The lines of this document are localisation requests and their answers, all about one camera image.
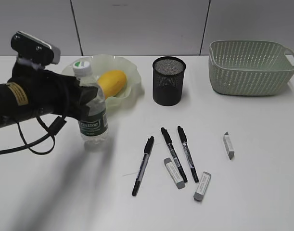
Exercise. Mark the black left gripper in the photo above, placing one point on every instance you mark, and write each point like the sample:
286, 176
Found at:
51, 93

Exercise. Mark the clear water bottle green label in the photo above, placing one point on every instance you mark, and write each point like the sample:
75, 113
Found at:
93, 124

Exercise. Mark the yellow mango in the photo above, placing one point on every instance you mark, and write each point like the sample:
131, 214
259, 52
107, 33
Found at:
112, 82

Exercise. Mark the black marker pen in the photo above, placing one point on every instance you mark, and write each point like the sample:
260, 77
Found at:
173, 153
184, 143
146, 156

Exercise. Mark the grey white eraser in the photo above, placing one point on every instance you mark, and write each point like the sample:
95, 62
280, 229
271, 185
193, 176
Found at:
202, 186
174, 173
228, 145

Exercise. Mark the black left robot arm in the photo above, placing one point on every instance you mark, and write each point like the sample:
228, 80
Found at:
11, 96

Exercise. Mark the frosted green wavy plate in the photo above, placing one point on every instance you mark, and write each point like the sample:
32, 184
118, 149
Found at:
103, 63

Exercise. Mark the black mesh pen holder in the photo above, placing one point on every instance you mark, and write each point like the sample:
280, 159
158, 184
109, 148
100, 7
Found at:
168, 76

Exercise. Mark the pale green plastic basket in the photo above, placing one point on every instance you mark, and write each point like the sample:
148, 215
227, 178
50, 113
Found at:
249, 67

